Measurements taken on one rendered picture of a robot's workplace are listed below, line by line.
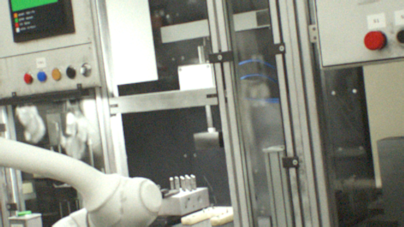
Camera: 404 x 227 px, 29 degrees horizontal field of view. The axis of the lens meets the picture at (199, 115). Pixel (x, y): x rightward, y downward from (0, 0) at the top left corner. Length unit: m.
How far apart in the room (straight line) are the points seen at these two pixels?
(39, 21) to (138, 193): 0.81
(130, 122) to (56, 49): 0.53
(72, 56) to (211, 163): 0.59
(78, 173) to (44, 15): 0.73
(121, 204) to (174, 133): 0.96
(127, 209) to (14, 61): 0.90
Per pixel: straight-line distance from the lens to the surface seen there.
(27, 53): 2.34
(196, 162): 2.51
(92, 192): 1.63
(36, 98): 2.26
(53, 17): 2.22
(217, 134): 2.13
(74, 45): 2.20
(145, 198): 1.61
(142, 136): 2.64
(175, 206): 2.00
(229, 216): 2.13
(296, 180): 1.82
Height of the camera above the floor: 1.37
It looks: 3 degrees down
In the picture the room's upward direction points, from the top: 7 degrees counter-clockwise
